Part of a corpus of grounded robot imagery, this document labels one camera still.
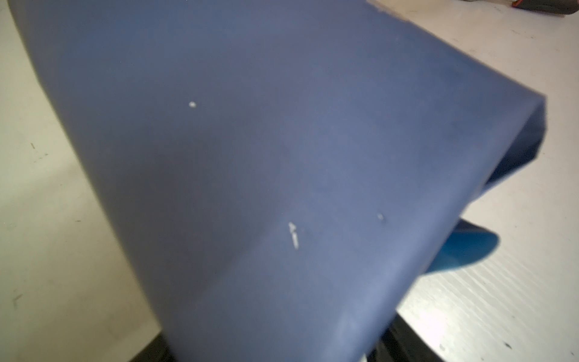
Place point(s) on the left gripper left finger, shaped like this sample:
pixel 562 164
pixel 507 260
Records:
pixel 154 353

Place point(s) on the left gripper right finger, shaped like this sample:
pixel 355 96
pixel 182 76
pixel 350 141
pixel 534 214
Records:
pixel 400 343

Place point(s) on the red handled ratchet wrench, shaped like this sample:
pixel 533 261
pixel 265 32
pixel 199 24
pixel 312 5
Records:
pixel 554 7

